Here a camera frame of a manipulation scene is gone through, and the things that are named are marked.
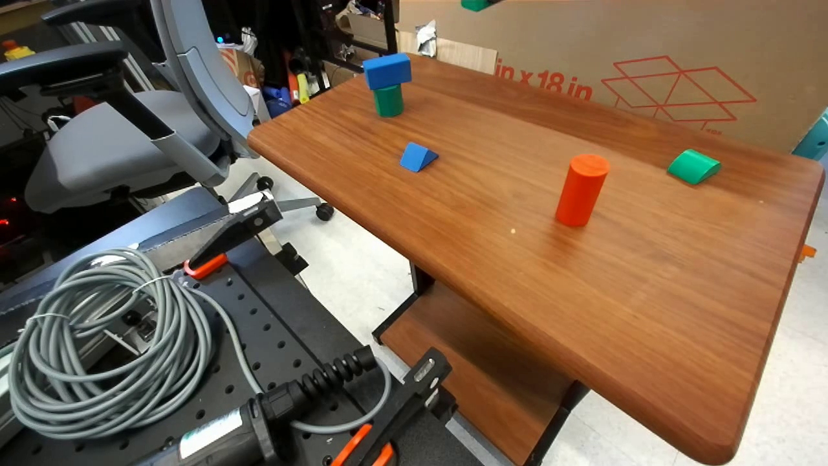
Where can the blue wedge block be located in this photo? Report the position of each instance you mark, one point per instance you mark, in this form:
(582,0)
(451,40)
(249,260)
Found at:
(414,156)

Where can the green cylinder block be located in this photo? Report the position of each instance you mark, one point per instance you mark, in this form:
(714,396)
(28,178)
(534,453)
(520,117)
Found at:
(389,102)

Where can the blue rectangular block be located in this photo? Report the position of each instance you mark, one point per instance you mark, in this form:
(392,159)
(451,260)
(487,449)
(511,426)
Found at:
(387,71)

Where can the orange cylinder block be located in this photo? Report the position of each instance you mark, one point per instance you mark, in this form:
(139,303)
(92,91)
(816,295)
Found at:
(581,193)

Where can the green half-round block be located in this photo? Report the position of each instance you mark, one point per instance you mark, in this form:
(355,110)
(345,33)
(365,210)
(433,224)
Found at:
(692,166)

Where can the wooden lower shelf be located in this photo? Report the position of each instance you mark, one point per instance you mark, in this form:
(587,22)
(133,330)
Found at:
(473,372)

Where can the black orange bar clamp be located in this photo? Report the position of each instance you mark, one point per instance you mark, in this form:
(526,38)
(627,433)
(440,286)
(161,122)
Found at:
(234,232)

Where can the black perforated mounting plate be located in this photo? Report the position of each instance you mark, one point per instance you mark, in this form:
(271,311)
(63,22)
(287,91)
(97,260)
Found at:
(249,363)

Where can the black power plug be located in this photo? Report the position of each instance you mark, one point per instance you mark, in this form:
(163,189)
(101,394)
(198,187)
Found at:
(286,401)

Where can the large cardboard box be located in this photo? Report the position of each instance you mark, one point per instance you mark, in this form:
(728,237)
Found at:
(637,60)

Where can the grey office chair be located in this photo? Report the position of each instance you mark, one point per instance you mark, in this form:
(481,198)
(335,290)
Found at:
(129,112)

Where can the teal object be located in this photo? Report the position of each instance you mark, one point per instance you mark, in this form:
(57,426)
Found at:
(812,136)

